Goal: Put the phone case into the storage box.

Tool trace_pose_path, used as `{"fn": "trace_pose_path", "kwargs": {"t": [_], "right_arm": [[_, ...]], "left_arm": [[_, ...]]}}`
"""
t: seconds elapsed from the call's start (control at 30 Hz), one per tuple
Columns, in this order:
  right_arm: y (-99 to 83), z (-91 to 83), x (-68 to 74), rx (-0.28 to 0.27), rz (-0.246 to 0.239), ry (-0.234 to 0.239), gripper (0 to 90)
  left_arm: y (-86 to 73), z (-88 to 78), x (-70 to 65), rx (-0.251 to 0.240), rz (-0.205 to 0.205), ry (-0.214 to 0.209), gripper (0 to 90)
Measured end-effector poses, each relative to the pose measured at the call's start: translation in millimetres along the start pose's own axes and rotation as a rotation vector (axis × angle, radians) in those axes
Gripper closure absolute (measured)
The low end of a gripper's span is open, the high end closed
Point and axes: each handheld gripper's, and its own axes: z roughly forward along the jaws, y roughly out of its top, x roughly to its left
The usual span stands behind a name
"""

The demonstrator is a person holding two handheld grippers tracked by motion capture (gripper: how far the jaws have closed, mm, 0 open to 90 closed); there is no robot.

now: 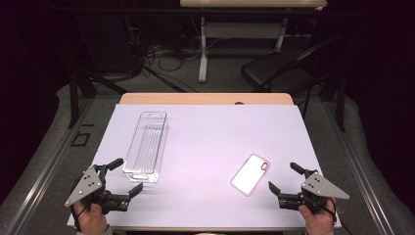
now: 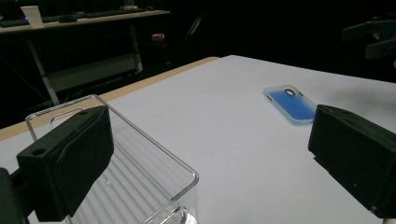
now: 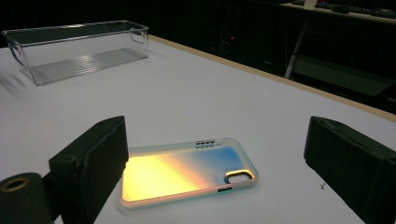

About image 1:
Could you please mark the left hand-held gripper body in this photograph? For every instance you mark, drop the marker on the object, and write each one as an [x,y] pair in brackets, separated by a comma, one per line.
[83,189]

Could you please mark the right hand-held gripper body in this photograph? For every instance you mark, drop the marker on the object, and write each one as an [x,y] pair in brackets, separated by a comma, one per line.
[321,187]

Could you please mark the translucent white phone case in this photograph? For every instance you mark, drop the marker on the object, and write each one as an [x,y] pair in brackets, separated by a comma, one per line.
[249,174]

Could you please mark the clear plastic container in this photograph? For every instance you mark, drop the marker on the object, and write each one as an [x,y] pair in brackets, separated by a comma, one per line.
[145,147]

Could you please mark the person's left hand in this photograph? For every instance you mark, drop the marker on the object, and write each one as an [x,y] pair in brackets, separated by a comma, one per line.
[91,218]

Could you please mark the person's right hand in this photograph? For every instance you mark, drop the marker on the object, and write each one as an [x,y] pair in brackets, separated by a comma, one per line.
[318,222]

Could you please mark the black metal stand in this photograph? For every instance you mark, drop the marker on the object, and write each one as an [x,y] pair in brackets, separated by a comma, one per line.
[73,98]

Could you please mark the white table sheet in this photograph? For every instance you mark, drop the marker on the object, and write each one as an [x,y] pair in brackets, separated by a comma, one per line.
[202,147]

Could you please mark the wooden table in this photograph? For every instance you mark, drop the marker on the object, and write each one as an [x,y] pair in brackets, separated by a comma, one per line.
[195,98]

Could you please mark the black folding chair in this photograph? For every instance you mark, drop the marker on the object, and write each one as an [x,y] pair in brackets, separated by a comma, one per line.
[270,67]

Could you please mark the black cabinet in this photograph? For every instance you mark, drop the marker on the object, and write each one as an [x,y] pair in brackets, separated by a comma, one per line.
[107,42]

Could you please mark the grey metal stand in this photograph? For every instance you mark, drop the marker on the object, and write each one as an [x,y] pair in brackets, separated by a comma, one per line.
[203,49]

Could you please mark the black horizontal bar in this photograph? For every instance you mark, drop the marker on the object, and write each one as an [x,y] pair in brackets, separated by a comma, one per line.
[163,11]

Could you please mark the aluminium floor rail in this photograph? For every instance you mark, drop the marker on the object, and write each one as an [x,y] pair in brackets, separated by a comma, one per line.
[359,171]
[47,169]

